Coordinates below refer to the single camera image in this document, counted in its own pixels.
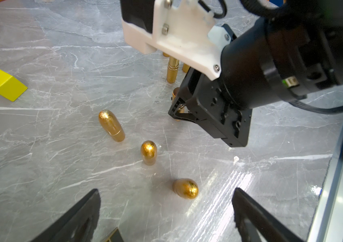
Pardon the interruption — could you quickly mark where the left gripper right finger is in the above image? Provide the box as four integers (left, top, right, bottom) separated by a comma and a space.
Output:
232, 188, 302, 242

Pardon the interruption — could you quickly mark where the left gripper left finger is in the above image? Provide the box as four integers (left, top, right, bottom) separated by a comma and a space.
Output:
32, 189, 101, 242

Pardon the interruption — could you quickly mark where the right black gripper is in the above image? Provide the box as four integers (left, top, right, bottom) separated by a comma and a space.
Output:
168, 68, 252, 148

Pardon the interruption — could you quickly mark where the gold lipstick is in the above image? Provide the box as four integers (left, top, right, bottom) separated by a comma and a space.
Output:
98, 110, 126, 142
166, 56, 180, 83
140, 140, 157, 166
171, 87, 185, 114
173, 178, 199, 200

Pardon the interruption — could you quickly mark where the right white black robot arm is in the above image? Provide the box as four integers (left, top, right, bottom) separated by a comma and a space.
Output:
168, 1, 343, 147

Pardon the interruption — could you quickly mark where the yellow black small block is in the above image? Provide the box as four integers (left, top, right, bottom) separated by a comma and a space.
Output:
101, 227, 124, 242

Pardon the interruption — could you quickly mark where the yellow cube far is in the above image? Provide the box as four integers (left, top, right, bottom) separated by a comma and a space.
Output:
0, 70, 28, 102

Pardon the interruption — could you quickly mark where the aluminium front rail frame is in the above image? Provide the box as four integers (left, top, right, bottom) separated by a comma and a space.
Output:
307, 127, 343, 242

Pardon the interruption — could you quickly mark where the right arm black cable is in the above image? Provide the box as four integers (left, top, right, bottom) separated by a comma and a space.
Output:
289, 99, 343, 115

